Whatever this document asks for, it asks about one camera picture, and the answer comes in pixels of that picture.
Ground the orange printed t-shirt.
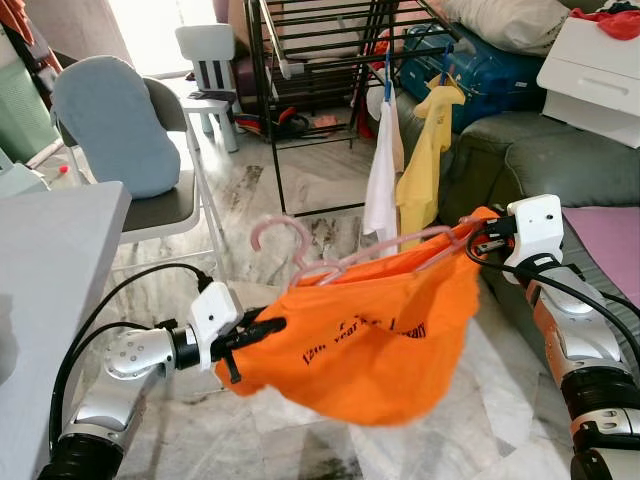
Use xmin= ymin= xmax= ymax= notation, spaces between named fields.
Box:
xmin=215 ymin=206 xmax=501 ymax=428

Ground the pink plastic hanger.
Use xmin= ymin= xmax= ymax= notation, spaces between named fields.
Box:
xmin=250 ymin=215 xmax=491 ymax=289

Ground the blue hanger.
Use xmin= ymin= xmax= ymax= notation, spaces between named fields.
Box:
xmin=380 ymin=55 xmax=398 ymax=104
xmin=437 ymin=42 xmax=457 ymax=87

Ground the grey-green sofa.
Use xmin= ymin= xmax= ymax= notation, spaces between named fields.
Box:
xmin=440 ymin=108 xmax=640 ymax=336

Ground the yellow hanging garment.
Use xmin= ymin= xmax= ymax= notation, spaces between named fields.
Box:
xmin=396 ymin=82 xmax=467 ymax=243

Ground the purple mat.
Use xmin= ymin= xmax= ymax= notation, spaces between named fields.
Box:
xmin=562 ymin=206 xmax=640 ymax=307

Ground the white hanging garment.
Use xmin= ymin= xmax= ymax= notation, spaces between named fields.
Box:
xmin=362 ymin=98 xmax=404 ymax=243

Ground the white folding chair dark seat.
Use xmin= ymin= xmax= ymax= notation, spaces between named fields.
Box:
xmin=50 ymin=75 xmax=233 ymax=286

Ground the blue suitcase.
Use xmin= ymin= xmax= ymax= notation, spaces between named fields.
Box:
xmin=400 ymin=24 xmax=548 ymax=133

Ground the white drawer box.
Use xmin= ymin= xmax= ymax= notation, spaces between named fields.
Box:
xmin=537 ymin=15 xmax=640 ymax=149

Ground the grey folding table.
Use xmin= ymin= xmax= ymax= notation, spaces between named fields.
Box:
xmin=0 ymin=182 xmax=133 ymax=480

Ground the beige pillow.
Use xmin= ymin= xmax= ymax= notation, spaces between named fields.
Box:
xmin=440 ymin=0 xmax=573 ymax=57

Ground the black metal drying rack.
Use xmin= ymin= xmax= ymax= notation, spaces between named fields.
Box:
xmin=245 ymin=0 xmax=471 ymax=218

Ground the blue-grey seat cushion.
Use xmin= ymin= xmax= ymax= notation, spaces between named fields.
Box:
xmin=52 ymin=56 xmax=183 ymax=199

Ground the red cloth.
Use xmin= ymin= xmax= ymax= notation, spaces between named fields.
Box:
xmin=570 ymin=7 xmax=640 ymax=41

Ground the small white plastic chair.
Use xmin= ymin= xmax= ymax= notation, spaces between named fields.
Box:
xmin=175 ymin=24 xmax=241 ymax=154

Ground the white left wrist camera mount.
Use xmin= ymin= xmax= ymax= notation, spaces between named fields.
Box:
xmin=188 ymin=282 xmax=241 ymax=373

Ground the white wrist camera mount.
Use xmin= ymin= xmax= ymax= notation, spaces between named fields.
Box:
xmin=188 ymin=282 xmax=241 ymax=373
xmin=505 ymin=195 xmax=566 ymax=271

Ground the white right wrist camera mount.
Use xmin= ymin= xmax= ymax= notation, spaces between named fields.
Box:
xmin=505 ymin=195 xmax=566 ymax=271

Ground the short black left arm cable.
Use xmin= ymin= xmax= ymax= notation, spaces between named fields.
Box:
xmin=60 ymin=320 xmax=153 ymax=401

